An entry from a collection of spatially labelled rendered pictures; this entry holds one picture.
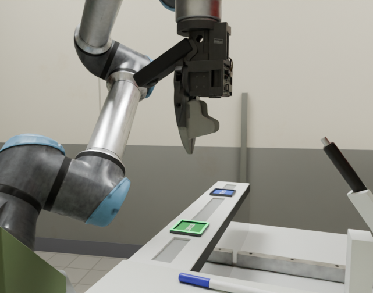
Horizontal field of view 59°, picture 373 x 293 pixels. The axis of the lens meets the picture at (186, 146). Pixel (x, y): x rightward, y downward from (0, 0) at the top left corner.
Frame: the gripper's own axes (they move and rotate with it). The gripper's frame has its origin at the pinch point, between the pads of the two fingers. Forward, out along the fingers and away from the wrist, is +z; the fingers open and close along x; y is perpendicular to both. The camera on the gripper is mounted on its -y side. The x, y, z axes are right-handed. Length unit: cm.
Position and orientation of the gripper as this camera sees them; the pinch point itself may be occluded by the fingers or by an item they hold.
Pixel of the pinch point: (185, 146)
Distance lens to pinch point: 56.6
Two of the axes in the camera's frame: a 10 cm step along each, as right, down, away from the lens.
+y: 9.4, 0.4, -3.3
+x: 3.3, -1.0, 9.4
